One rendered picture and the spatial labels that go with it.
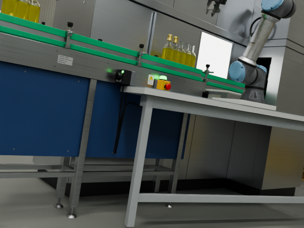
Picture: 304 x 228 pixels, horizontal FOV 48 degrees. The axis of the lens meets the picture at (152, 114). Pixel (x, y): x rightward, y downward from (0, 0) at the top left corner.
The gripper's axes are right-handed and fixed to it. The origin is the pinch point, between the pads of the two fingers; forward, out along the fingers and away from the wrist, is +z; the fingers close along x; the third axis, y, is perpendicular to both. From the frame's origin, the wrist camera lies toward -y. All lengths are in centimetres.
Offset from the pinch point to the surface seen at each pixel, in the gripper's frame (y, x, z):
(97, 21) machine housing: -22, -66, 30
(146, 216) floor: 54, -35, 123
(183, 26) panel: -24.8, 4.7, 14.5
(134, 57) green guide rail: 12, -54, 40
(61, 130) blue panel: 28, -93, 83
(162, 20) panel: -24.2, -16.7, 15.9
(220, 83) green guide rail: 3, 39, 44
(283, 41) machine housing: 2, 93, -4
